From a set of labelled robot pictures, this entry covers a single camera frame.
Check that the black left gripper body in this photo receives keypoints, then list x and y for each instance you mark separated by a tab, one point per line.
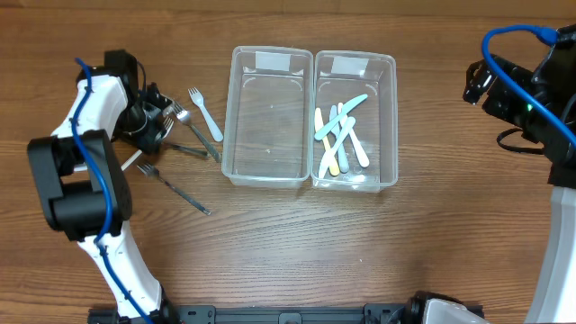
153	119

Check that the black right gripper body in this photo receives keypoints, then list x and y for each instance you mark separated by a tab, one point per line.
482	83

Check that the white plastic fork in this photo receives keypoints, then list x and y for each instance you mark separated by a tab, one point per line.
134	157

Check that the white plastic knife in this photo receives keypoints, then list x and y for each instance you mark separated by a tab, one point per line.
361	156

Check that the teal plastic knife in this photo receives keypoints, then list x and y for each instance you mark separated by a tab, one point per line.
346	108

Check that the pale grey-blue plastic knife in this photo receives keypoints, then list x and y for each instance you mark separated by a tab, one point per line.
341	154

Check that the yellow plastic knife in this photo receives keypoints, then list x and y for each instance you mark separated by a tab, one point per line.
318	124

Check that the light blue plastic knife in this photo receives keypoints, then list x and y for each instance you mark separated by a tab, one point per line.
329	155

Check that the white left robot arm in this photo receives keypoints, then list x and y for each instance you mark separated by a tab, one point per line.
82	187

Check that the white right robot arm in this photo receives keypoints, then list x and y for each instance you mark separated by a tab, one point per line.
540	105

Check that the steel fork near container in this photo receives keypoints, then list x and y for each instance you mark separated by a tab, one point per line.
185	117

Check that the clear left plastic container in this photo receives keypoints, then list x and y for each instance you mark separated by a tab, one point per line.
267	137

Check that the clear plastic container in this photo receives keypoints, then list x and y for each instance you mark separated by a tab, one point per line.
340	75
267	137

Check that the clear right plastic container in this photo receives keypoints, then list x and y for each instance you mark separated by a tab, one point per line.
340	75

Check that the steel fork under white fork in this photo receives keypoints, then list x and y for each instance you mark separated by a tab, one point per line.
186	149

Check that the steel fork lower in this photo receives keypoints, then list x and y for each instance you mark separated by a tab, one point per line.
151	171

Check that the pale blue plastic fork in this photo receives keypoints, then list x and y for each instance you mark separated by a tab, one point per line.
197	98

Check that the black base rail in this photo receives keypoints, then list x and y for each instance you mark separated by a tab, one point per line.
422	307

